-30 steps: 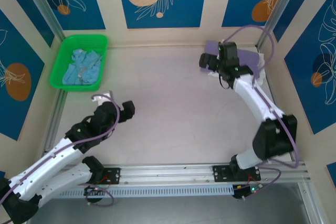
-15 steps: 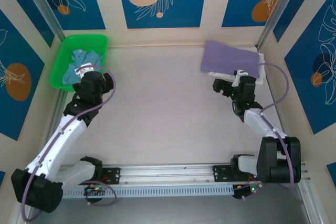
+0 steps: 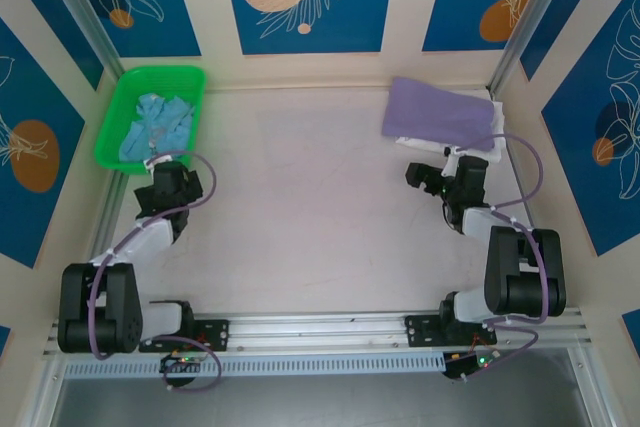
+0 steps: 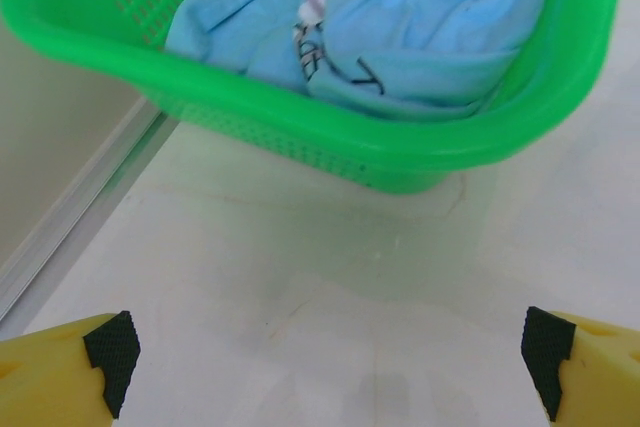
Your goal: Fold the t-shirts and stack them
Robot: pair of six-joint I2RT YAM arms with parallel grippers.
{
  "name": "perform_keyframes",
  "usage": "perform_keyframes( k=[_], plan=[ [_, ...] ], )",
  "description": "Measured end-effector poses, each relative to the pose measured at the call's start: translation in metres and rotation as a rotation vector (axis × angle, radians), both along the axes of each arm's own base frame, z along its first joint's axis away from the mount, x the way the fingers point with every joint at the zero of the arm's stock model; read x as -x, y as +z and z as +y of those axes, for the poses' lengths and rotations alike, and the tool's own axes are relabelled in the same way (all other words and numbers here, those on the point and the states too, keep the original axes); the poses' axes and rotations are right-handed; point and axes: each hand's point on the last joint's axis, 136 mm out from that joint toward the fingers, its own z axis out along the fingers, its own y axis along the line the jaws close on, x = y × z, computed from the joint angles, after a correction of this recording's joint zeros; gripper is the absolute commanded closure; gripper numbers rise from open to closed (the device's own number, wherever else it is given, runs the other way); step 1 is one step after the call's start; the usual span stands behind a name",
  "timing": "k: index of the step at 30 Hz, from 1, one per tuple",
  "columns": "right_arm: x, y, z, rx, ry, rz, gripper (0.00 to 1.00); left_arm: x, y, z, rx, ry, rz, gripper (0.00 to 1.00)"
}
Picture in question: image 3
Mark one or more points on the white folded t-shirt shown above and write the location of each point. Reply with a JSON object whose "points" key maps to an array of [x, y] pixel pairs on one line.
{"points": [[499, 147]]}

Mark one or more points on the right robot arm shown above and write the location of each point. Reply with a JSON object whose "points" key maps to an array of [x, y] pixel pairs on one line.
{"points": [[525, 277]]}

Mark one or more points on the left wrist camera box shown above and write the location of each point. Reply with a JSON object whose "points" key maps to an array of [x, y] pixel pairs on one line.
{"points": [[165, 172]]}

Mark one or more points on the grey metal plate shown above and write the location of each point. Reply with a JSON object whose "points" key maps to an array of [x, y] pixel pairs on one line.
{"points": [[320, 404]]}

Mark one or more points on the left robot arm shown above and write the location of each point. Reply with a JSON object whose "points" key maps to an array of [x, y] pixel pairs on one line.
{"points": [[120, 307]]}

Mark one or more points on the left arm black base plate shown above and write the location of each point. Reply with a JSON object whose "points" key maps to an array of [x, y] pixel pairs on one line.
{"points": [[215, 334]]}

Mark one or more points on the green plastic basket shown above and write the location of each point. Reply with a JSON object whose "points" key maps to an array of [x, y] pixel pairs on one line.
{"points": [[107, 147]]}

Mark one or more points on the light blue t-shirt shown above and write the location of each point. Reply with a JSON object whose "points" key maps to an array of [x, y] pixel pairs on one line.
{"points": [[160, 132]]}

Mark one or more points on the long aluminium base rail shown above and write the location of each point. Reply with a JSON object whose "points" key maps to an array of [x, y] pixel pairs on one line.
{"points": [[320, 329]]}

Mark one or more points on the purple t-shirt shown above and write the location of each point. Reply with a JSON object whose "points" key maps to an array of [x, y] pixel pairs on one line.
{"points": [[435, 112]]}

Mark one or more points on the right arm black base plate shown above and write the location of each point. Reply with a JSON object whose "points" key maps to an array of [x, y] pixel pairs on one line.
{"points": [[422, 329]]}

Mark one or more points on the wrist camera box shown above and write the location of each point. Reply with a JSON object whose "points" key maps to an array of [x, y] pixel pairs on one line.
{"points": [[452, 162], [165, 172]]}

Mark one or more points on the aluminium side rail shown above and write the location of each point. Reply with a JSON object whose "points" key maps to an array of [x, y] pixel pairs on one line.
{"points": [[520, 197], [107, 227]]}

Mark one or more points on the aluminium frame post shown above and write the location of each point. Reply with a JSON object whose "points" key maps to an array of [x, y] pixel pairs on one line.
{"points": [[530, 12], [85, 12]]}

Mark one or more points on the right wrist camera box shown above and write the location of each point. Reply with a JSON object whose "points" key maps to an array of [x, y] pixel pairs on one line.
{"points": [[452, 162]]}

